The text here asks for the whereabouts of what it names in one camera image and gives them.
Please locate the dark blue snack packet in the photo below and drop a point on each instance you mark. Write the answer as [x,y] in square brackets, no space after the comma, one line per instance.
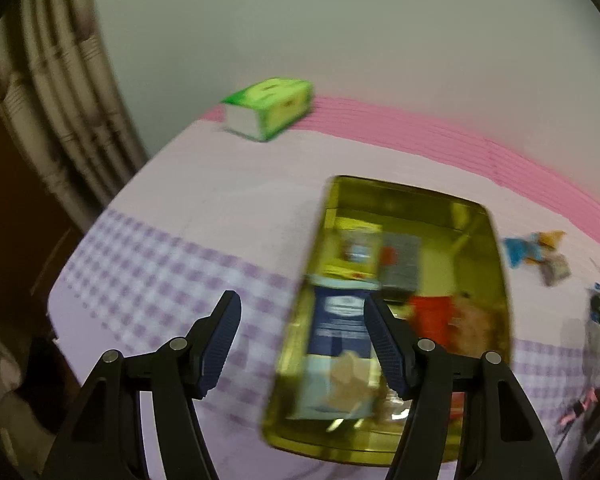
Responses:
[340,321]

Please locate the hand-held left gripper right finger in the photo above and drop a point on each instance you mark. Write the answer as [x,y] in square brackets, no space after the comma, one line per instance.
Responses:
[387,351]

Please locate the blue and orange snack packet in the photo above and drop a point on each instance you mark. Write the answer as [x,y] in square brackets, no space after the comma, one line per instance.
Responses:
[527,247]

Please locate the pink and purple checked tablecloth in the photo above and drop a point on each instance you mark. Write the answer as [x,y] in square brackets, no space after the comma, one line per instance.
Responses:
[205,185]

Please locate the striped curtain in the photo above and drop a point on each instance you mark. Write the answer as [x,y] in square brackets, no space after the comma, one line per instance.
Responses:
[55,85]

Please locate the grey snack packet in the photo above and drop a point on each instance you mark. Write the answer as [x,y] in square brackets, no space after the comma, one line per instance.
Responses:
[402,260]

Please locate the green tissue box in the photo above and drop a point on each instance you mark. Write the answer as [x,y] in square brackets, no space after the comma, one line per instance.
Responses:
[270,107]

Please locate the gold metal tin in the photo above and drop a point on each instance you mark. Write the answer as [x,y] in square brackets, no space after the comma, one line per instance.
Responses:
[475,240]

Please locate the small clear biscuit packet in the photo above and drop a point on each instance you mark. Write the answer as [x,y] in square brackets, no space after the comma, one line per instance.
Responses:
[556,267]

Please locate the yellow snack packet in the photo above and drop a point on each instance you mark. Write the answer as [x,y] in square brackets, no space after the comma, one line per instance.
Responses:
[355,252]

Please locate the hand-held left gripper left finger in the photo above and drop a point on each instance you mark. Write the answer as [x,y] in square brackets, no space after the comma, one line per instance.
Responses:
[220,346]

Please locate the red snack packet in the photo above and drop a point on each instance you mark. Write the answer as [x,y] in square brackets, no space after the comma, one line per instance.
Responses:
[430,316]

